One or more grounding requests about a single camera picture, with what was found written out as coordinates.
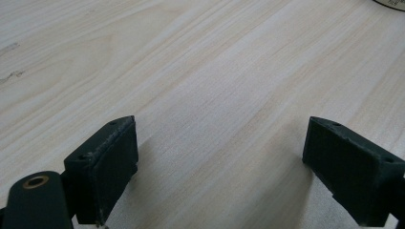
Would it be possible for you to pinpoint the round dark-rimmed object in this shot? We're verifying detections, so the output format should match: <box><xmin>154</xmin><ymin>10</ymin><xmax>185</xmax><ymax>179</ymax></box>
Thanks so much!
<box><xmin>373</xmin><ymin>0</ymin><xmax>405</xmax><ymax>12</ymax></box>

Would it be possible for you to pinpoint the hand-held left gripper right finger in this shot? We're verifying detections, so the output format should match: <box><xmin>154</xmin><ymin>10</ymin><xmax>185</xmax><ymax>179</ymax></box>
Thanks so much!
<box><xmin>302</xmin><ymin>115</ymin><xmax>405</xmax><ymax>227</ymax></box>

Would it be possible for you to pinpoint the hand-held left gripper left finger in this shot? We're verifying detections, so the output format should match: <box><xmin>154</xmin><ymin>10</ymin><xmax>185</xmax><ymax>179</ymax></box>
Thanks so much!
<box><xmin>63</xmin><ymin>114</ymin><xmax>139</xmax><ymax>227</ymax></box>

